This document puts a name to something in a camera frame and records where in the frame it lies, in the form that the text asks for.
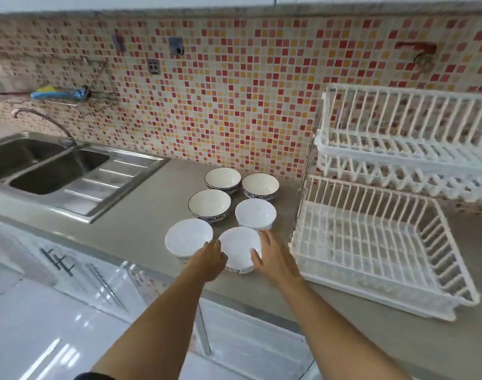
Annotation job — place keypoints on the person's left hand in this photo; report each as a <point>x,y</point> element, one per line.
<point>207,261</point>

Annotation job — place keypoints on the person's right hand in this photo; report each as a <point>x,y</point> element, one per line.
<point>278,265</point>

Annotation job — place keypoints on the white lower cabinet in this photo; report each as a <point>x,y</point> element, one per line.
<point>245,340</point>

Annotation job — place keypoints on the steel wall hook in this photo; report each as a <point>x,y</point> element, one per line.
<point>176,45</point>

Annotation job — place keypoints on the blue yellow sponge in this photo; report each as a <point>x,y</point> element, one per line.
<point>47,93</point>

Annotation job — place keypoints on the blue floral white bowl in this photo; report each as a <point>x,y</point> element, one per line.
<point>209,205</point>
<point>260,185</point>
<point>222,180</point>

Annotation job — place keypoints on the person's left forearm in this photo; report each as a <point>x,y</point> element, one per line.
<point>157,332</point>

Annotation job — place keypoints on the curved steel faucet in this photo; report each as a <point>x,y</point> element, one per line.
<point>47,118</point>

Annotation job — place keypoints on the steel wall hook plate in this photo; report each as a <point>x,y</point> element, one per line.
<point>118,42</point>

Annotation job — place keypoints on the person's right forearm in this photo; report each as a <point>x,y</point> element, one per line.
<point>332,336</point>

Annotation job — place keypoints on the grey wall socket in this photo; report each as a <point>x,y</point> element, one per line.
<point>153,67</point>

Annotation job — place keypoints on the stainless steel double sink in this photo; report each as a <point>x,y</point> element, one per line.
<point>86,193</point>

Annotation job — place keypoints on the white plastic dish rack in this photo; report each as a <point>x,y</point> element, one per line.
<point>383,152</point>

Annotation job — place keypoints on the white cartoon print bowl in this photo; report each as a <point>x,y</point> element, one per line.
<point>255,214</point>
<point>241,249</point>
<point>188,237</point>

